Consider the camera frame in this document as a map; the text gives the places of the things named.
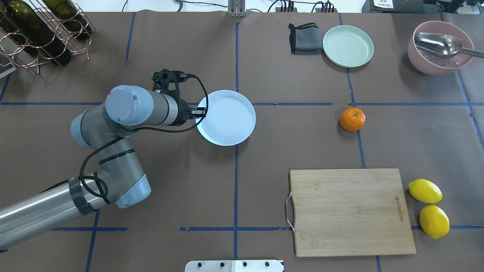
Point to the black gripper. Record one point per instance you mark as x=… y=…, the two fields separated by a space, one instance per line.
x=184 y=112

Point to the light blue plate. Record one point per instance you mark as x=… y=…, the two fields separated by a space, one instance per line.
x=230 y=120

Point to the orange mandarin fruit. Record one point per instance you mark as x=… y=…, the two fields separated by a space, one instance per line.
x=352 y=119

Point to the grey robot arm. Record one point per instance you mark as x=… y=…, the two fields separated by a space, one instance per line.
x=112 y=173

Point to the light green plate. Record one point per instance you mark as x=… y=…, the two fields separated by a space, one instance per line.
x=348 y=46

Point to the folded grey cloth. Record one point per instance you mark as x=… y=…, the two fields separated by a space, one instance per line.
x=305 y=39

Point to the bamboo cutting board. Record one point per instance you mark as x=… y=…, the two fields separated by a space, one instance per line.
x=349 y=212

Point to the pink bowl with ice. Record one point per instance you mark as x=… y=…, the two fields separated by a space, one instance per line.
x=432 y=64

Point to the upper yellow lemon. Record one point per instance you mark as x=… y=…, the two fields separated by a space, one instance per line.
x=425 y=191

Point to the yellow lemon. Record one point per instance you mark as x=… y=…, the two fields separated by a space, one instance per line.
x=425 y=191
x=434 y=221

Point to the metal scoop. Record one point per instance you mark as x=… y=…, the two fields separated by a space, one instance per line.
x=444 y=45

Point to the lower yellow lemon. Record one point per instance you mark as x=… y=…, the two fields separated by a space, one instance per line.
x=434 y=221

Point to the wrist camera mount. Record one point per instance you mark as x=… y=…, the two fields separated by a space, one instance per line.
x=167 y=82

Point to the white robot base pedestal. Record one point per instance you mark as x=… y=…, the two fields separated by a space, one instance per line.
x=235 y=266

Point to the copper wire bottle rack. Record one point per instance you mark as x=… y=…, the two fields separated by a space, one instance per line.
x=28 y=57

